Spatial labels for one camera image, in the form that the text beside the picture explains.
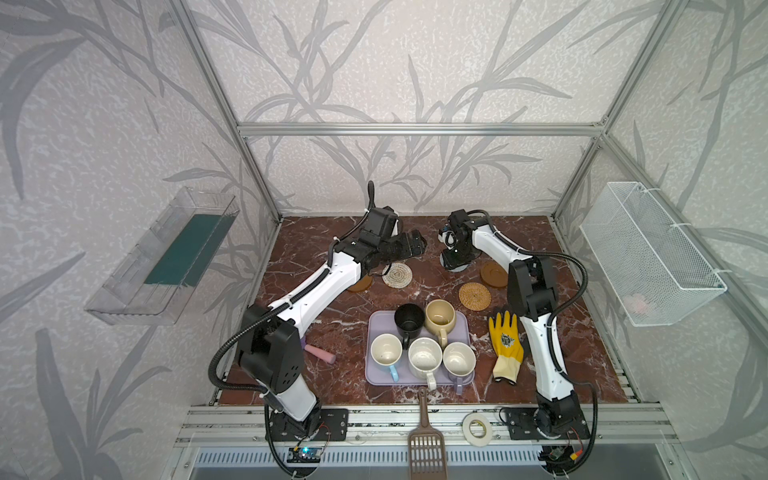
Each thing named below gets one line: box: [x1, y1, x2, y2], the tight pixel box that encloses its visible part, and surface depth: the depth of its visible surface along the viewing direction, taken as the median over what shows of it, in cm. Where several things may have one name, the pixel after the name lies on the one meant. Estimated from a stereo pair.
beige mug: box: [425, 299, 456, 350], surface depth 85 cm
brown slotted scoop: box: [408, 387, 448, 480], surface depth 72 cm
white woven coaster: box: [382, 262, 413, 289], surface depth 104 cm
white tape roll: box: [462, 412, 494, 447], surface depth 75 cm
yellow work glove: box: [488, 310, 524, 385], surface depth 84 cm
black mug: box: [394, 303, 425, 350], surface depth 86 cm
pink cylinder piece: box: [304, 344, 336, 364], surface depth 86 cm
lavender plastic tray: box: [365, 310, 475, 387], surface depth 82 cm
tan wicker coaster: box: [458, 282, 492, 312], surface depth 99 cm
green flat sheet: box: [144, 214, 236, 287], surface depth 68 cm
